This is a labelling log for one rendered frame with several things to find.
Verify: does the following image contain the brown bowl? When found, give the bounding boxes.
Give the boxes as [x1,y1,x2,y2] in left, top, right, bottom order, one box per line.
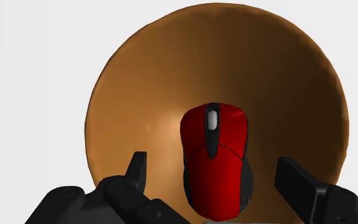
[84,2,350,224]

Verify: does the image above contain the red computer mouse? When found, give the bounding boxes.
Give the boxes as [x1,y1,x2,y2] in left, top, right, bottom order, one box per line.
[179,102,254,222]

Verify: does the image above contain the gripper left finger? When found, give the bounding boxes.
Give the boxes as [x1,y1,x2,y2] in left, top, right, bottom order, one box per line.
[25,151,192,224]

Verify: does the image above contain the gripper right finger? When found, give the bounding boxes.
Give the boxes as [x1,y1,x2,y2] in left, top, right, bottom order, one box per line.
[273,156,358,224]

